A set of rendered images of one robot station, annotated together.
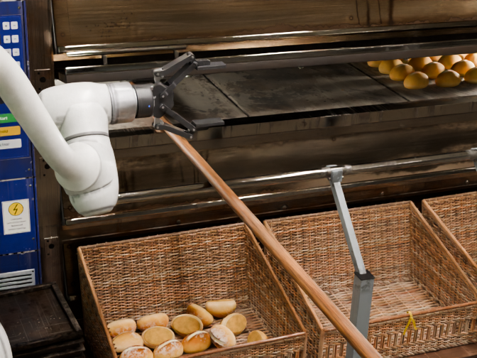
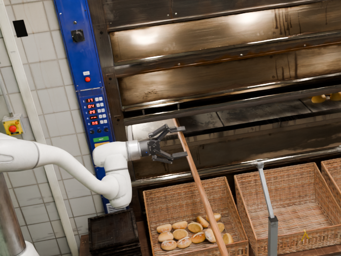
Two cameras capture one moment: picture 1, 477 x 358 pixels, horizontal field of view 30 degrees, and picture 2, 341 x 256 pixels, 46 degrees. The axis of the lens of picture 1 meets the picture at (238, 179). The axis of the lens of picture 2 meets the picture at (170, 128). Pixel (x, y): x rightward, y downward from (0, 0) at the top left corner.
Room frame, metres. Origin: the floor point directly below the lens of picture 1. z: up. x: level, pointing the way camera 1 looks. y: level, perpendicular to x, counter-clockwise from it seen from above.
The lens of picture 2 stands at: (0.42, -0.37, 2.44)
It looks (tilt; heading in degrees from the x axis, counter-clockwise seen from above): 29 degrees down; 18
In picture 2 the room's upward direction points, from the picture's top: 7 degrees counter-clockwise
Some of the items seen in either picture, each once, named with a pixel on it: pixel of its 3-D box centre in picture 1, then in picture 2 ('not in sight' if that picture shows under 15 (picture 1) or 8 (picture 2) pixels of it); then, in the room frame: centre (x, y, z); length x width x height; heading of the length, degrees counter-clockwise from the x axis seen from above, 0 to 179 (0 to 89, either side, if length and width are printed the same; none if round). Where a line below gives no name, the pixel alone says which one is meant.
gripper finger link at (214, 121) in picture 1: (208, 122); (179, 154); (1.93, 0.08, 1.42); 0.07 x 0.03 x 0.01; 113
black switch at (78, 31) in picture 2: not in sight; (76, 32); (2.24, 0.64, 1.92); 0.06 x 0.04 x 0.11; 112
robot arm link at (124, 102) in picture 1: (121, 102); (133, 150); (1.84, 0.27, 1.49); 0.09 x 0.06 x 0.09; 23
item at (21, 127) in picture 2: not in sight; (14, 124); (2.08, 1.06, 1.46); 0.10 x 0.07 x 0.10; 112
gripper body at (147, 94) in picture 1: (152, 99); (149, 147); (1.87, 0.20, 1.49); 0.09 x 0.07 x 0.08; 113
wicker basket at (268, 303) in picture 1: (188, 310); (193, 223); (2.22, 0.13, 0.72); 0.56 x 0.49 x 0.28; 113
